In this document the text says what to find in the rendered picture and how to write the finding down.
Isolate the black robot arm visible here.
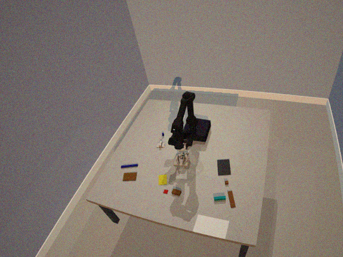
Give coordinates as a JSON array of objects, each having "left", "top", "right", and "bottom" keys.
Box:
[{"left": 169, "top": 92, "right": 198, "bottom": 150}]

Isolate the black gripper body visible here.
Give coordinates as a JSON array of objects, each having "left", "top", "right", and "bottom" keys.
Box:
[{"left": 168, "top": 136, "right": 193, "bottom": 146}]

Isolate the brown rectangular block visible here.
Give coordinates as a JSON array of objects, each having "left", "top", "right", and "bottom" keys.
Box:
[{"left": 171, "top": 189, "right": 182, "bottom": 196}]

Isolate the teal block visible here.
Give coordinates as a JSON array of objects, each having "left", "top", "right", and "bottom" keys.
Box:
[{"left": 214, "top": 196, "right": 226, "bottom": 201}]

